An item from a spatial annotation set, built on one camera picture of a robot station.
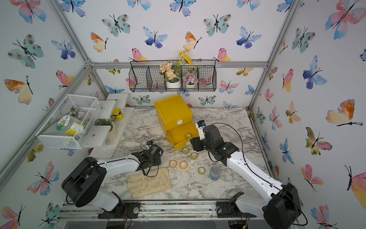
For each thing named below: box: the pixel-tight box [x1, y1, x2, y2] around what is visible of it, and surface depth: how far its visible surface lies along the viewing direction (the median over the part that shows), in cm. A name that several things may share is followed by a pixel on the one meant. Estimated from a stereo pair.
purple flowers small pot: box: [182, 71, 199, 89], surface depth 90 cm
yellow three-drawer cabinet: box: [153, 94, 200, 151], surface depth 91 cm
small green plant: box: [98, 118, 113, 131], surface depth 98 cm
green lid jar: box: [56, 114, 87, 137], surface depth 66 cm
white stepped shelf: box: [81, 93, 135, 159], surface depth 98 cm
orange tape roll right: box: [179, 160, 189, 171], surface depth 91 cm
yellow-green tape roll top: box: [182, 146, 190, 155], surface depth 97 cm
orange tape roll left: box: [168, 159, 178, 169], surface depth 91 cm
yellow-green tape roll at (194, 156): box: [190, 152, 199, 161], surface depth 95 cm
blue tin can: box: [209, 165, 222, 182], surface depth 81 cm
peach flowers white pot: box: [159, 61, 182, 89], surface depth 84 cm
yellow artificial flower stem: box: [176, 50, 193, 73], surface depth 84 cm
